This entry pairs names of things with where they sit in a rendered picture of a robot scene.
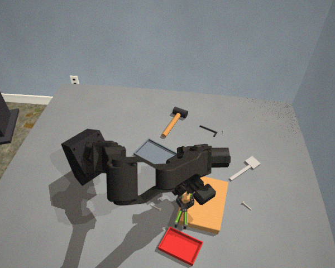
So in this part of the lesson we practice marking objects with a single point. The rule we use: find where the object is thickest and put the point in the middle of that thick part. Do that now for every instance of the mallet with wooden handle and black head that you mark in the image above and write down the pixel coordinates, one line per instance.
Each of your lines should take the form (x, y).
(178, 113)

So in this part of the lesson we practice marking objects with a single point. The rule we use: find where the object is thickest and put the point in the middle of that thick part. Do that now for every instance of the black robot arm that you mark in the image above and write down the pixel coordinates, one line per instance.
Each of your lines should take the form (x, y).
(193, 161)

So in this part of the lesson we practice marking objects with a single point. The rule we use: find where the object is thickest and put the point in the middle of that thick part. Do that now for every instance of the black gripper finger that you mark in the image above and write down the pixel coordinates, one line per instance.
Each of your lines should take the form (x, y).
(189, 190)

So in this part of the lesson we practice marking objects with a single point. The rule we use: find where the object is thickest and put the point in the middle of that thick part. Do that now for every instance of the red shallow tray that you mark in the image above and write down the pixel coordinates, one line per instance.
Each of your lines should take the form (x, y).
(180, 246)

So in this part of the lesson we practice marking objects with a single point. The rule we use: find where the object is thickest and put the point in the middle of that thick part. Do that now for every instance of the light wooden board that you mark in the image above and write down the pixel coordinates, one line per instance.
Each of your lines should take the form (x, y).
(208, 217)

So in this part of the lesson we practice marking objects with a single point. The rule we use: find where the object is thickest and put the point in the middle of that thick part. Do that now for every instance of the black and green spring clamp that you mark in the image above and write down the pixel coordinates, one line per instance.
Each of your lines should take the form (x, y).
(183, 208)

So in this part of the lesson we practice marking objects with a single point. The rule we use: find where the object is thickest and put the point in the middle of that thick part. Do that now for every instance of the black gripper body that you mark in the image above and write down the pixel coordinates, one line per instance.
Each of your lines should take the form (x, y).
(202, 193)

